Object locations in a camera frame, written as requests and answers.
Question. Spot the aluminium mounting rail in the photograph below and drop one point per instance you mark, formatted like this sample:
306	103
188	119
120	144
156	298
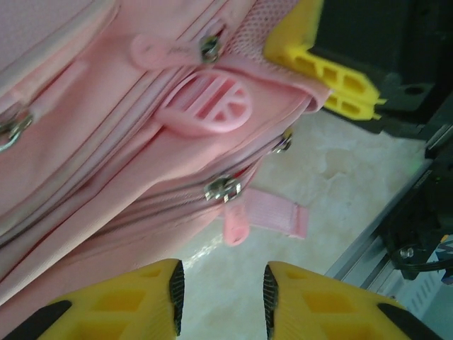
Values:
371	283

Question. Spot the pink student backpack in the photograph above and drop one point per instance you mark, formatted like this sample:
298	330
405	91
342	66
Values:
106	141

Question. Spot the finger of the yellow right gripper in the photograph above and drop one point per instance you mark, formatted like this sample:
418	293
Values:
293	32
357	113

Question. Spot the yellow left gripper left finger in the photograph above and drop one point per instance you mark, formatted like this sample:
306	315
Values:
117	308

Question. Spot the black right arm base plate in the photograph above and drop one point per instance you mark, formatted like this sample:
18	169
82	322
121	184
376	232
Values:
417	219

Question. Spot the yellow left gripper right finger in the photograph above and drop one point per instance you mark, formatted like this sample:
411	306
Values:
325	308

